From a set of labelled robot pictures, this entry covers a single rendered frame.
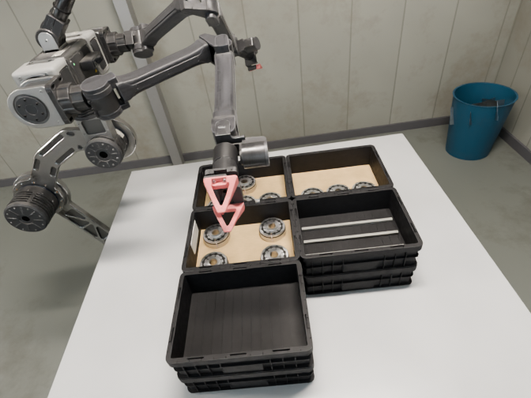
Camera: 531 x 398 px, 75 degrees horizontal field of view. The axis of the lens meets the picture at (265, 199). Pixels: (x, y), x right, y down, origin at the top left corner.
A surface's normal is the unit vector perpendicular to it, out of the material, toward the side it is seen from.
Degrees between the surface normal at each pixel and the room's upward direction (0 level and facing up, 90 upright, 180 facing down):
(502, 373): 0
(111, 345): 0
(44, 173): 90
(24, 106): 90
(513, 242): 0
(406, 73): 90
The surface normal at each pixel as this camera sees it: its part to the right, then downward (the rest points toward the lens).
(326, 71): 0.07, 0.66
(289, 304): -0.12, -0.74
